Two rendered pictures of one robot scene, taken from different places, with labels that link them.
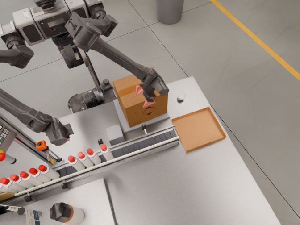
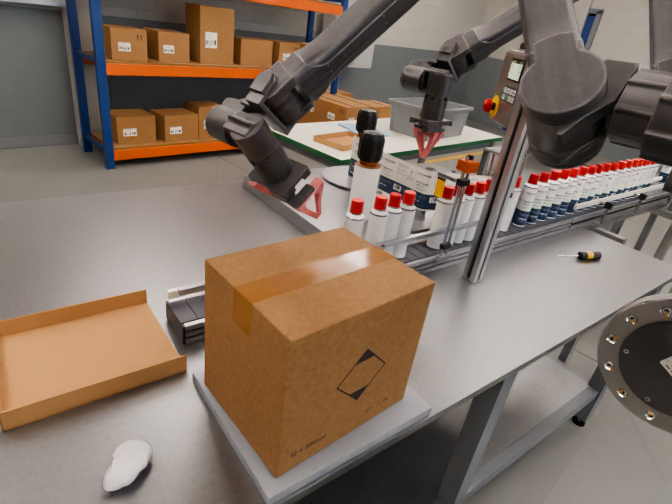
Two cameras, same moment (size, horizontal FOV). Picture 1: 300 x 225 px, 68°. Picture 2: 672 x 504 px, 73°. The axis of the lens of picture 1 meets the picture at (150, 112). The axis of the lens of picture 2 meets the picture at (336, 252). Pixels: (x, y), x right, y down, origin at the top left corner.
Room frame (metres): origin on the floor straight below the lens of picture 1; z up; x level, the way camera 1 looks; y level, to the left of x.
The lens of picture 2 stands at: (1.49, -0.20, 1.49)
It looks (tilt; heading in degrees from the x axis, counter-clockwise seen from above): 27 degrees down; 155
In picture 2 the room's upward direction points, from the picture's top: 9 degrees clockwise
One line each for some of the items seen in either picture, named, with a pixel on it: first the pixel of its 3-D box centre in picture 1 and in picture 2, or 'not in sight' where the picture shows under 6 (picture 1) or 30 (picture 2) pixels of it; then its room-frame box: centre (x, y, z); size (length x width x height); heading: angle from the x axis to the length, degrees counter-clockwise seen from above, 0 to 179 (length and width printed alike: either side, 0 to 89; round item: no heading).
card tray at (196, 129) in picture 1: (197, 128); (87, 347); (0.68, -0.33, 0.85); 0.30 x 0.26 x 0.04; 106
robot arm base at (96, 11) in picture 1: (99, 15); (671, 116); (1.19, 0.25, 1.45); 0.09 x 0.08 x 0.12; 113
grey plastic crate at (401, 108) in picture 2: not in sight; (429, 118); (-1.50, 1.77, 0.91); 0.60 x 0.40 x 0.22; 117
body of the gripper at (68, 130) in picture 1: (60, 130); (433, 110); (0.51, 0.45, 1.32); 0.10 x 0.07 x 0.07; 113
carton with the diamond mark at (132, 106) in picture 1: (141, 97); (313, 335); (0.89, 0.05, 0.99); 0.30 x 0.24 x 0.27; 110
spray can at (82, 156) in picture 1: (85, 160); (389, 228); (0.47, 0.42, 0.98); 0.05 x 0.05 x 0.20
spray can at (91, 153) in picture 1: (93, 156); (375, 231); (0.49, 0.37, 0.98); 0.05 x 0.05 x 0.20
